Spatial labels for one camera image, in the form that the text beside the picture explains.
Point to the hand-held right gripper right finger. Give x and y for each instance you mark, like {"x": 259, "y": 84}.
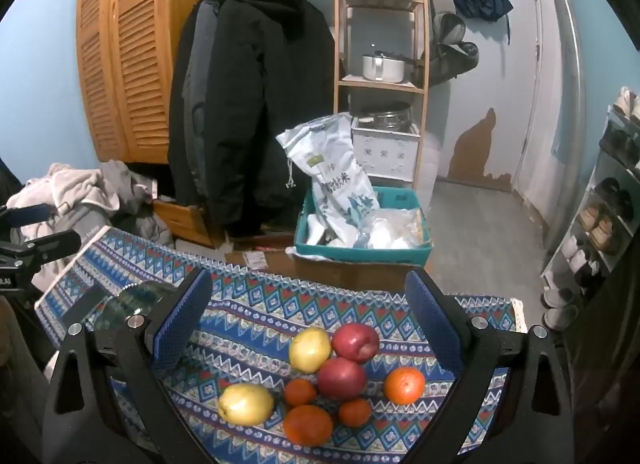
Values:
{"x": 432, "y": 324}

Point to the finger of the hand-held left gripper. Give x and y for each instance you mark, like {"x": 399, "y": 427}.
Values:
{"x": 27, "y": 214}
{"x": 50, "y": 244}

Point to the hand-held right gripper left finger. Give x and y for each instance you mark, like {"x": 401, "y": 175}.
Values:
{"x": 177, "y": 324}

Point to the clear glass plate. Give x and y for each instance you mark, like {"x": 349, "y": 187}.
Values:
{"x": 125, "y": 301}

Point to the large orange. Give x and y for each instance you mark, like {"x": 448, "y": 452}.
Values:
{"x": 405, "y": 385}
{"x": 308, "y": 425}

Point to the red apple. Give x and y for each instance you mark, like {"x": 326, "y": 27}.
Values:
{"x": 341, "y": 378}
{"x": 356, "y": 341}

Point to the yellow pear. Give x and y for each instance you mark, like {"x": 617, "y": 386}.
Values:
{"x": 310, "y": 349}
{"x": 246, "y": 404}

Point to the small orange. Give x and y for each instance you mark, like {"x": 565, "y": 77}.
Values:
{"x": 300, "y": 391}
{"x": 355, "y": 412}

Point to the pile of clothes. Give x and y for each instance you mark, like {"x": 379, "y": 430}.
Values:
{"x": 75, "y": 194}

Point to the blue patterned tablecloth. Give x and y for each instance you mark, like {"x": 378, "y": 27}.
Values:
{"x": 260, "y": 304}

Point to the clear plastic bags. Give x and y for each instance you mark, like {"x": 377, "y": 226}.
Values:
{"x": 395, "y": 231}

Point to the teal plastic basket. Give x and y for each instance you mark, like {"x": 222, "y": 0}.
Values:
{"x": 360, "y": 255}

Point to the wooden drawer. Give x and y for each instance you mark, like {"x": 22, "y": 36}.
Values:
{"x": 182, "y": 224}

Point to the small white packet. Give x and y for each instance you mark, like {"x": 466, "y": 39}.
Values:
{"x": 254, "y": 259}

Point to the brown cardboard box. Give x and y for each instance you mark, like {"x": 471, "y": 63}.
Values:
{"x": 325, "y": 276}

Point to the pair of grey slippers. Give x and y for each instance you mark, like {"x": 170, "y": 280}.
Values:
{"x": 560, "y": 306}

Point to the white rice bag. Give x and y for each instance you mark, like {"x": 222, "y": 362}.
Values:
{"x": 335, "y": 169}

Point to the wooden louvered wardrobe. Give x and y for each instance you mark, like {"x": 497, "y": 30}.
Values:
{"x": 125, "y": 54}

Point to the steel pot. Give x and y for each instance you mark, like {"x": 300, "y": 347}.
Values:
{"x": 385, "y": 114}

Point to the black hanging jacket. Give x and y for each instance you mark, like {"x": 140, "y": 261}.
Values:
{"x": 250, "y": 104}

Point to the metal shoe rack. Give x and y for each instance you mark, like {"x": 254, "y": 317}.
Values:
{"x": 607, "y": 164}

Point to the white cooking pot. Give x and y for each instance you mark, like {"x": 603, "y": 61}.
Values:
{"x": 382, "y": 68}

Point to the grey hanging bag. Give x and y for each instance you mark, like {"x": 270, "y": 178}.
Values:
{"x": 452, "y": 54}

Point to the wooden shelf rack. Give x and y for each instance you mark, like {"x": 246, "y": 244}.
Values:
{"x": 422, "y": 44}

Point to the dark blue folded umbrella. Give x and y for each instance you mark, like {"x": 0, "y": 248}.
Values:
{"x": 482, "y": 2}

